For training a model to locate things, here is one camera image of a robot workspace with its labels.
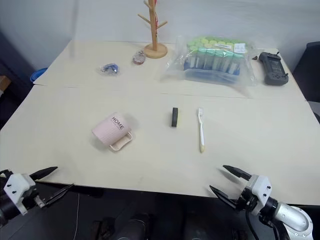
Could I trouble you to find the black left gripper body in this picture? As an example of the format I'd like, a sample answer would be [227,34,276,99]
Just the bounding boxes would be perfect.
[23,174,47,210]

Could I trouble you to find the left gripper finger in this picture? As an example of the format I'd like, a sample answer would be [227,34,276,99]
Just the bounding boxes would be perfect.
[29,166,59,182]
[40,183,75,209]

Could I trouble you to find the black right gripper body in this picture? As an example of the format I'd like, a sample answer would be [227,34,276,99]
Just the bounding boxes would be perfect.
[234,186,259,212]

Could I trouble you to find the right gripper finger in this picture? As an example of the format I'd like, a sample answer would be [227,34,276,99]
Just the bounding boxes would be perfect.
[209,185,238,209]
[222,164,252,182]

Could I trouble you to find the white toothbrush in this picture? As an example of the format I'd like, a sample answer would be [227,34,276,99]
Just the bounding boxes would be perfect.
[196,107,207,154]

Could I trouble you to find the pink HOME cup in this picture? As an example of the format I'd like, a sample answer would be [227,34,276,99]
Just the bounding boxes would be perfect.
[91,112,133,152]

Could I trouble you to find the black and yellow sponge block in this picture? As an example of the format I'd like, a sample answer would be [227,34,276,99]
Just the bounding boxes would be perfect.
[170,107,181,128]

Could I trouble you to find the cardboard box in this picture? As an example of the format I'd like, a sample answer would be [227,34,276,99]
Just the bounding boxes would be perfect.
[0,74,12,99]

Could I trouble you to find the blue round container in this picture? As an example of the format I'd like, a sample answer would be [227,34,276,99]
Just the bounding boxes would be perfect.
[29,67,49,84]

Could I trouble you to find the black handheld device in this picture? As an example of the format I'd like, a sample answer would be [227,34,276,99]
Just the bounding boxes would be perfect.
[258,51,290,86]

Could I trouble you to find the clear bag of test tubes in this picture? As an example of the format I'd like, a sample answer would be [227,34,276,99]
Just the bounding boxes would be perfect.
[159,34,259,87]

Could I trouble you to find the small bag with blue item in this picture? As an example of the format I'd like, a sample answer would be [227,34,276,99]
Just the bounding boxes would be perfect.
[97,62,123,76]

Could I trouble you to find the black chair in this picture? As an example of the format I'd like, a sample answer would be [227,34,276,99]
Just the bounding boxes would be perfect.
[291,41,320,126]

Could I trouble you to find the wooden mug tree stand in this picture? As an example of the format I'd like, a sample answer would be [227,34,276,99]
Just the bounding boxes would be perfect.
[137,0,169,59]

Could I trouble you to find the small bag with red item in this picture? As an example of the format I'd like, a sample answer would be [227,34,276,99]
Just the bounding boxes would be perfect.
[131,48,147,66]

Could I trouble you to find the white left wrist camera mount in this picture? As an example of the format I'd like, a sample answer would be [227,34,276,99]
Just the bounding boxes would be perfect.
[3,173,36,216]

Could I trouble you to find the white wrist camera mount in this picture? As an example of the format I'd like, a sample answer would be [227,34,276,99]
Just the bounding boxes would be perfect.
[243,174,273,216]
[3,173,36,216]

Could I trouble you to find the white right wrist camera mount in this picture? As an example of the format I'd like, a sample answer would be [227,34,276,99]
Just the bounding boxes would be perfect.
[243,174,273,216]

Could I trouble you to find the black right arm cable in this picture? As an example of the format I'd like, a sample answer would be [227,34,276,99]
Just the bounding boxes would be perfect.
[245,211,285,240]

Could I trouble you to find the thin white cord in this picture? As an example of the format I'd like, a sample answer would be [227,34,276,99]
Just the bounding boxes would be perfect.
[75,193,81,237]

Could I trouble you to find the red string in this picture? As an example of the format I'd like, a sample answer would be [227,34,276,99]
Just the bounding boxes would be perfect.
[153,0,160,39]

